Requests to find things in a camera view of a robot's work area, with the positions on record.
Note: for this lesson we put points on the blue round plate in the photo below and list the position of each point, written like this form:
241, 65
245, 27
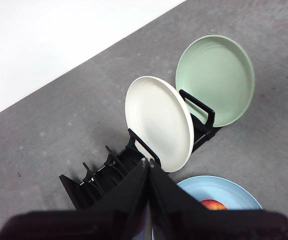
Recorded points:
224, 190

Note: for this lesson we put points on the cream white round plate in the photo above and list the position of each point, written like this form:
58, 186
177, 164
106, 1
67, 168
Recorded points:
159, 120

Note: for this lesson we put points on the black plastic plate rack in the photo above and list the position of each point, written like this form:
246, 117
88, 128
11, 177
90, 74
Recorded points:
125, 158

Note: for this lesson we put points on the pale green round plate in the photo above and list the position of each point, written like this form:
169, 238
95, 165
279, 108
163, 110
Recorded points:
216, 80

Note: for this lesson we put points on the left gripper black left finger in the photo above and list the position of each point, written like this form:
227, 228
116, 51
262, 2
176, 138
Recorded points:
96, 222

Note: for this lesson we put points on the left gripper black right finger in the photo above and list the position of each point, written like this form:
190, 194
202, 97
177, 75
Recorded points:
196, 225

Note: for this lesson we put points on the red yellow apple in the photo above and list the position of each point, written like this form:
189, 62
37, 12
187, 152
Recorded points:
214, 205

